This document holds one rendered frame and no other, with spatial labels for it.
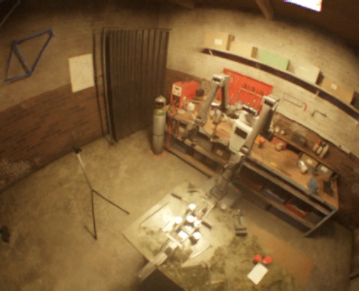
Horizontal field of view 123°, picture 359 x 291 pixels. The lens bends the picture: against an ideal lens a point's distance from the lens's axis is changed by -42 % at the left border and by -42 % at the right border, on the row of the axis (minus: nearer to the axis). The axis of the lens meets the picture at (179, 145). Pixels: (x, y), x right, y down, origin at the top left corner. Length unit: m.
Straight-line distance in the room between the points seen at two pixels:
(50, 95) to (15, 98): 0.61
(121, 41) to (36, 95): 1.59
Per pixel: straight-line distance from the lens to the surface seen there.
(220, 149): 2.51
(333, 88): 2.45
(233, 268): 1.32
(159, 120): 2.69
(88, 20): 3.06
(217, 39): 2.70
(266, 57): 2.43
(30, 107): 2.98
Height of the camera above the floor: 2.08
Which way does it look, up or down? 38 degrees down
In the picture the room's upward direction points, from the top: 8 degrees clockwise
